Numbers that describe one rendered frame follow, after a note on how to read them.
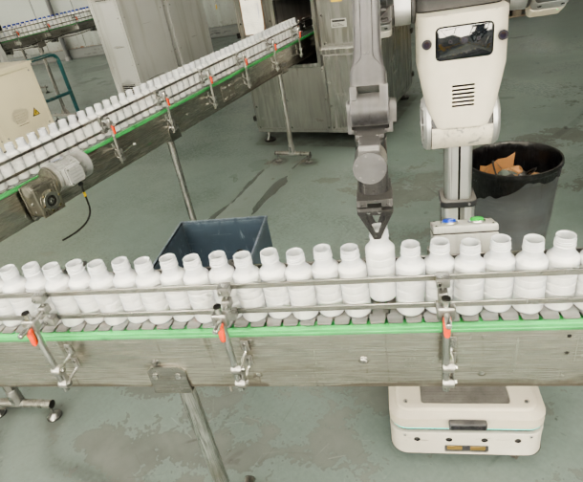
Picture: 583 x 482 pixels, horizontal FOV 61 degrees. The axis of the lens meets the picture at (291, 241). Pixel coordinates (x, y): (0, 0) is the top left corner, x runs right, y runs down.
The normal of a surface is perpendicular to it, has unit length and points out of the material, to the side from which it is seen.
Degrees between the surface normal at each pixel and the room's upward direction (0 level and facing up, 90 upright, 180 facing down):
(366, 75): 62
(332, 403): 0
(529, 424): 90
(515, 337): 90
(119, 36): 90
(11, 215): 90
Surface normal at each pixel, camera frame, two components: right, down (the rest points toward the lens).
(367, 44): -0.20, 0.07
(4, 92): 0.89, 0.11
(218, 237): -0.14, 0.53
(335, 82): -0.44, 0.52
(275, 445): -0.15, -0.85
